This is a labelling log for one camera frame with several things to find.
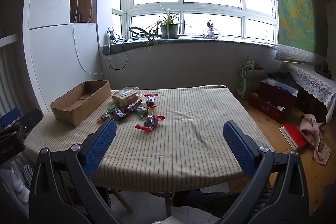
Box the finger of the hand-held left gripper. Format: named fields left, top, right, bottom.
left=0, top=107, right=43, bottom=133

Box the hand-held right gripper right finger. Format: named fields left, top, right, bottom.
left=218, top=120, right=310, bottom=224

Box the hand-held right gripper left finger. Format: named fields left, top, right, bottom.
left=29, top=119, right=118, bottom=224

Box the purple snack bar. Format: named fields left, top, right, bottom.
left=114, top=107, right=127, bottom=120

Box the cardboard box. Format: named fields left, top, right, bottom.
left=50, top=80, right=112, bottom=127

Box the brown chocolate bar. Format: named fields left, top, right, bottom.
left=125, top=100, right=142, bottom=112

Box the bagged sliced bread loaf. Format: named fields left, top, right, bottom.
left=112, top=86, right=144, bottom=109

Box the red-sealed dried fruit packet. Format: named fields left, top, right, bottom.
left=145, top=93, right=159, bottom=108
left=135, top=113, right=165, bottom=133

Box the green clear candy packet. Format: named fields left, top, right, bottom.
left=138, top=106, right=154, bottom=119

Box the person's left forearm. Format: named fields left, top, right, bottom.
left=0, top=166, right=29, bottom=205

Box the red book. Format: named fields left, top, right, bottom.
left=279, top=123, right=308, bottom=150

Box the wooden table leg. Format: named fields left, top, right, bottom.
left=114, top=189, right=134, bottom=213

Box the dark red storage box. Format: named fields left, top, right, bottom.
left=248, top=78, right=299, bottom=124

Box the person's leg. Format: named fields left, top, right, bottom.
left=173, top=188, right=273, bottom=217

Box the green paper bag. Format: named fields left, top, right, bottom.
left=237, top=58, right=266, bottom=100

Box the beige cloth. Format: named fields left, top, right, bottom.
left=299, top=113, right=332, bottom=165

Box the white lace cloth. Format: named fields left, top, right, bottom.
left=282, top=61, right=336, bottom=124

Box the grey windowsill cover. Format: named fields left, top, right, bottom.
left=101, top=37, right=279, bottom=56

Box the white power strip with chargers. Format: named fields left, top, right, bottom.
left=107, top=27, right=118, bottom=44

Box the dark ornament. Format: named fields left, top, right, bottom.
left=314, top=60, right=331, bottom=75

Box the small white figurine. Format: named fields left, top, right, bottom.
left=202, top=20, right=222, bottom=40

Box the potted spider plant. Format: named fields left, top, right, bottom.
left=146, top=5, right=192, bottom=50

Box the white cable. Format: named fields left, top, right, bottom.
left=73, top=0, right=104, bottom=75

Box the black cable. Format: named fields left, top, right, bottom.
left=109, top=40, right=129, bottom=70

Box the black ring light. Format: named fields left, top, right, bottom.
left=128, top=26, right=158, bottom=42

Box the landscape wall poster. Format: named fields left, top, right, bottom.
left=267, top=0, right=316, bottom=53

